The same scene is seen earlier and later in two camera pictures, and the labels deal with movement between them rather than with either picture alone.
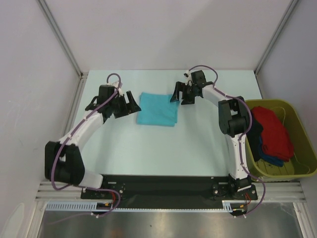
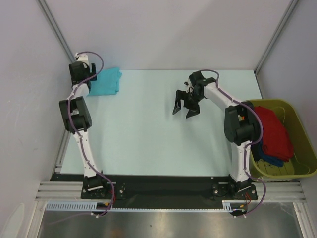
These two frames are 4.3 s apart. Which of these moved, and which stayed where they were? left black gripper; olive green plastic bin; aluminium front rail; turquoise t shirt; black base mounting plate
Moved: turquoise t shirt; left black gripper
Stayed: black base mounting plate; aluminium front rail; olive green plastic bin
